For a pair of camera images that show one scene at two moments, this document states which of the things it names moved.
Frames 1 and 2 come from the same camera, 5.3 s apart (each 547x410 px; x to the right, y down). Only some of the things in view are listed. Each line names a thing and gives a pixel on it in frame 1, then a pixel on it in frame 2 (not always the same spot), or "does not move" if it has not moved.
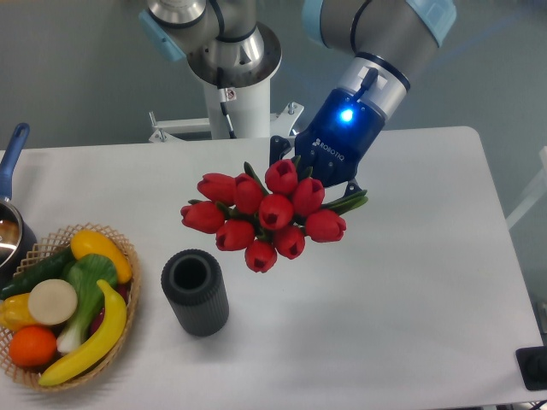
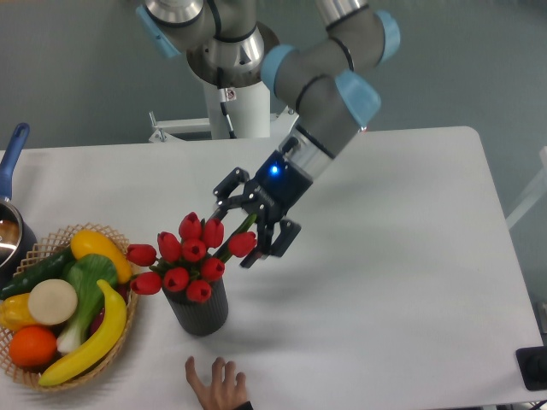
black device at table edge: (532, 363) does not move
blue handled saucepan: (17, 243) does not move
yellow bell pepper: (14, 312) does not move
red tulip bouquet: (262, 220) -> (194, 260)
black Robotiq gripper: (336, 142) -> (276, 187)
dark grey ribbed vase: (195, 288) does not move
